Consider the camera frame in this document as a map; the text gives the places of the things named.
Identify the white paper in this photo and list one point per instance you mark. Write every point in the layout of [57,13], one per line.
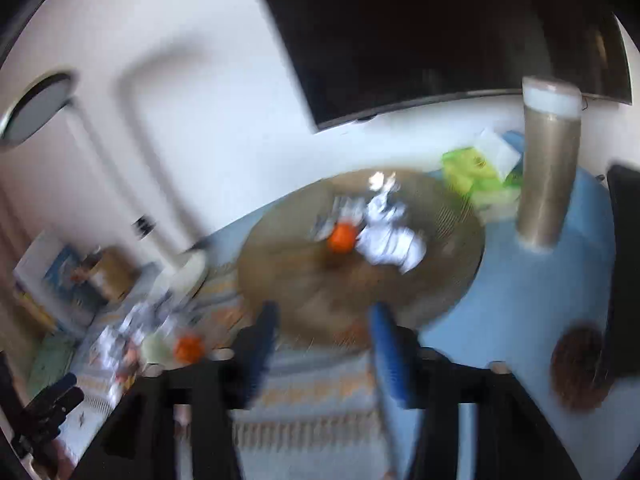
[380,216]

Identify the paper pile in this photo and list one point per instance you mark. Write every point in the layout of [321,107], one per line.
[124,348]

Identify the patterned blue table mat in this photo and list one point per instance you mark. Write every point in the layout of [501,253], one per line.
[320,413]

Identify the tall beige cylinder bottle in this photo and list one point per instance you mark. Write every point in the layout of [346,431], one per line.
[553,124]

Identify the orange ball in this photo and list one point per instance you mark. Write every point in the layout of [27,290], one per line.
[343,238]

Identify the green snack packet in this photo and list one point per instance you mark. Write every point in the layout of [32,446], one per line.
[470,174]

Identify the round brown coaster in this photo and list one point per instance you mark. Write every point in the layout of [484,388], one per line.
[578,378]

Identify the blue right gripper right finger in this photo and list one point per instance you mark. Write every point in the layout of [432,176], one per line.
[398,348]

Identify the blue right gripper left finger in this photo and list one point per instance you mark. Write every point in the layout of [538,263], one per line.
[261,338]

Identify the cardboard pen holder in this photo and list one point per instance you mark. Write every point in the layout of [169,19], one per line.
[112,275]

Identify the woven golden basket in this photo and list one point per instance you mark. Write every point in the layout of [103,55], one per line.
[324,297]

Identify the white desk lamp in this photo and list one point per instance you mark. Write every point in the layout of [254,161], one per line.
[181,273]

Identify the black monitor screen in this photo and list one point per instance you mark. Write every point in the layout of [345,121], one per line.
[355,59]

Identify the row of standing books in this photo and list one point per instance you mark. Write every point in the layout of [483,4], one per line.
[47,272]

